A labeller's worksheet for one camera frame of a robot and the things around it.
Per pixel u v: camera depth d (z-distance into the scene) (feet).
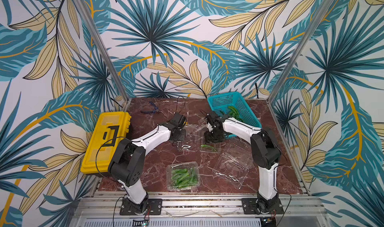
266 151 1.72
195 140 3.07
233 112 3.60
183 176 2.60
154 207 2.41
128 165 1.50
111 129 2.70
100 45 2.81
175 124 2.34
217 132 2.64
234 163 2.81
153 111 3.61
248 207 2.41
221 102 3.97
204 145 3.04
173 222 2.30
